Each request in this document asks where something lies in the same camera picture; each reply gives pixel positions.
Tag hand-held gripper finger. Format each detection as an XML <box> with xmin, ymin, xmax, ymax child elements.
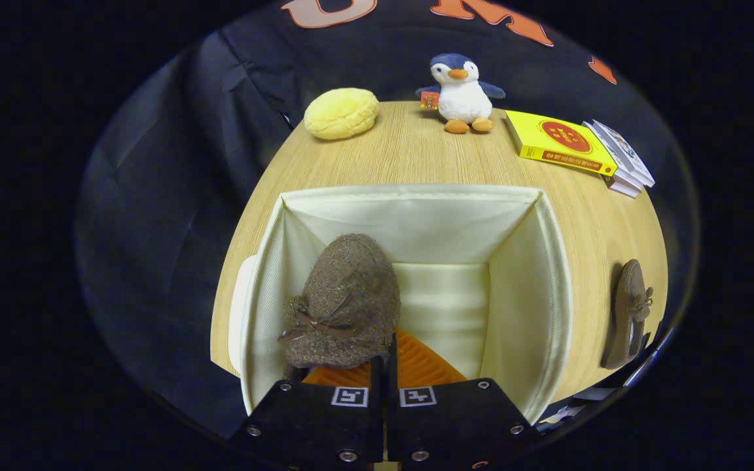
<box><xmin>385</xmin><ymin>327</ymin><xmax>543</xmax><ymax>471</ymax></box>
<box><xmin>228</xmin><ymin>355</ymin><xmax>387</xmax><ymax>471</ymax></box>

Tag brown fuzzy shoe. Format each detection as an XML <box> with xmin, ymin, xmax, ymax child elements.
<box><xmin>600</xmin><ymin>259</ymin><xmax>655</xmax><ymax>370</ymax></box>
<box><xmin>277</xmin><ymin>234</ymin><xmax>402</xmax><ymax>370</ymax></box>

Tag cream fabric storage box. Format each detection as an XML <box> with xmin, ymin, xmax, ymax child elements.
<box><xmin>228</xmin><ymin>184</ymin><xmax>574</xmax><ymax>426</ymax></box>

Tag yellow round plush bun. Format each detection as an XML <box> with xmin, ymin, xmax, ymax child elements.
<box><xmin>304</xmin><ymin>88</ymin><xmax>380</xmax><ymax>141</ymax></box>

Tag yellow book with red circle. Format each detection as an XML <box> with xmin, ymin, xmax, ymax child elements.
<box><xmin>505</xmin><ymin>110</ymin><xmax>618</xmax><ymax>177</ymax></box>

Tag black backdrop cloth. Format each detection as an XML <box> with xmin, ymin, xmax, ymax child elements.
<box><xmin>76</xmin><ymin>0</ymin><xmax>698</xmax><ymax>439</ymax></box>

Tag blue white penguin plush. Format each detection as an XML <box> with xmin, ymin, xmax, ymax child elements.
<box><xmin>415</xmin><ymin>53</ymin><xmax>507</xmax><ymax>135</ymax></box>

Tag white illustrated book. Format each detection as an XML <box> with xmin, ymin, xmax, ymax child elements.
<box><xmin>592</xmin><ymin>120</ymin><xmax>656</xmax><ymax>188</ymax></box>

